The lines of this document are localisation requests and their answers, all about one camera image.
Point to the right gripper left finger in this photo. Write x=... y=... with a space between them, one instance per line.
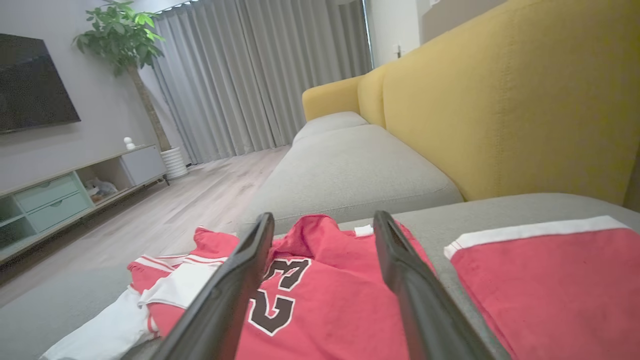
x=215 y=325

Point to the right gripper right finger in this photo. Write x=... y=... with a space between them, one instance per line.
x=430 y=325

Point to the red jersey white sleeves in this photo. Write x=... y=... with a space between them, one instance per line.
x=325 y=300

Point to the red shorts white trim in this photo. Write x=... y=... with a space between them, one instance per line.
x=560 y=300

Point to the grey sofa ottoman cushion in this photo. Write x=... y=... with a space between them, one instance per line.
x=525 y=210

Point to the white ribbed plant pot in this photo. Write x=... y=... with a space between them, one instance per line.
x=174 y=162

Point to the large grey sofa seat cushion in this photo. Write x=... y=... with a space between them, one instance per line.
x=350 y=175

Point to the small white figurine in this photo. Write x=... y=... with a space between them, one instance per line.
x=129 y=143

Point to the wooden tv cabinet green drawers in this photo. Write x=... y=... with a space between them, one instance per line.
x=50 y=200

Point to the small grey sofa seat cushion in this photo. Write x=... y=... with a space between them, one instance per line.
x=330 y=122

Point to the yellow sofa backrest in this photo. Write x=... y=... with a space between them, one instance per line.
x=525 y=100

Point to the grey pleated curtain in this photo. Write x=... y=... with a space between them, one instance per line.
x=260 y=75

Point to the black flat television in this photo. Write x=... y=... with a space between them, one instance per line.
x=30 y=85

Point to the green potted tree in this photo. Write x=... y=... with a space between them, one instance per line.
x=120 y=35

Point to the light wood wall panel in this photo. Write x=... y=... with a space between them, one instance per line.
x=455 y=17

